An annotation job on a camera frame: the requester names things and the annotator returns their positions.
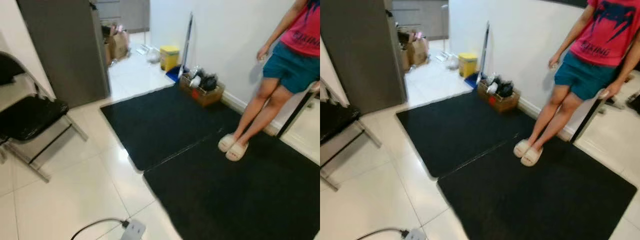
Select black folding chair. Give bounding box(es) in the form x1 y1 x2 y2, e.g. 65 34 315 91
320 80 383 192
0 50 90 183

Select person in red shirt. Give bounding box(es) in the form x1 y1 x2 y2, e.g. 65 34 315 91
231 0 321 146
527 0 640 151

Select cream slipper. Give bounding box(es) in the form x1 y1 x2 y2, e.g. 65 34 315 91
514 139 532 158
520 147 544 167
225 142 249 162
218 133 237 153

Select black floor mat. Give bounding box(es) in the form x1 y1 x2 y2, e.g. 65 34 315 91
144 131 321 240
437 139 638 240
100 82 242 172
396 90 537 179

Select cardboard box of clutter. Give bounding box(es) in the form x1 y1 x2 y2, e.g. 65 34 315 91
179 65 226 107
476 74 522 114

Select grey kitchen cabinets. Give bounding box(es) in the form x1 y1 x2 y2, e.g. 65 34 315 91
95 0 151 33
392 0 450 41

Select thin flat panel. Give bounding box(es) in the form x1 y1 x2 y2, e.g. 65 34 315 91
177 12 195 81
475 21 492 86

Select blue flat object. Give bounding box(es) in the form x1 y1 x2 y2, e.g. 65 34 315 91
165 65 188 82
464 72 483 90

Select yellow bin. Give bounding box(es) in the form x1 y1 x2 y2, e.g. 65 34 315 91
458 52 479 79
159 45 180 72

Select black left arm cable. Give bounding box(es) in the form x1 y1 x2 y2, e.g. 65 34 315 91
356 228 411 240
70 218 130 240

